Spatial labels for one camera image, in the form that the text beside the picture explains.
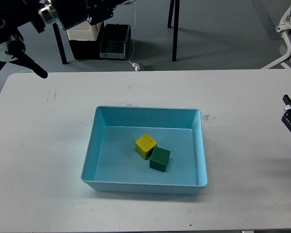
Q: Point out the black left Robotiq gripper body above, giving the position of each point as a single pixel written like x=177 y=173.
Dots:
x=73 y=12

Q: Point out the green cube block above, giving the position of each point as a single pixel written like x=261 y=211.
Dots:
x=159 y=159

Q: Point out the yellow cube block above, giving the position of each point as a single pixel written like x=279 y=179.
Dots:
x=145 y=146

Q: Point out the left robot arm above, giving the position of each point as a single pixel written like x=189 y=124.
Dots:
x=15 y=13

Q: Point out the black storage box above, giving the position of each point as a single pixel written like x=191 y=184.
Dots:
x=86 y=50

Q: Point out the open black tray box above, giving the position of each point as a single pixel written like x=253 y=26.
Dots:
x=114 y=41

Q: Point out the black table leg left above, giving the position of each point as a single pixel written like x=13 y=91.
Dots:
x=59 y=43

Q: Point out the black table leg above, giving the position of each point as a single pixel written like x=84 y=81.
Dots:
x=170 y=13
x=175 y=32
x=59 y=43

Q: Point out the white plastic crate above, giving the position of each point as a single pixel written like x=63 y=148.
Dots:
x=84 y=31

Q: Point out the white power adapter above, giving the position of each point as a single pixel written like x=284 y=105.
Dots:
x=138 y=67

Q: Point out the black table leg rear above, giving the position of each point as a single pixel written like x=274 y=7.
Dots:
x=170 y=13

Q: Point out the white office chair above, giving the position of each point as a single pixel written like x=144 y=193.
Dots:
x=284 y=28

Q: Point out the black table leg right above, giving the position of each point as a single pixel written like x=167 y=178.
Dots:
x=175 y=32

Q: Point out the light blue plastic bin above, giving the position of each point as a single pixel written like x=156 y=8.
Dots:
x=113 y=164

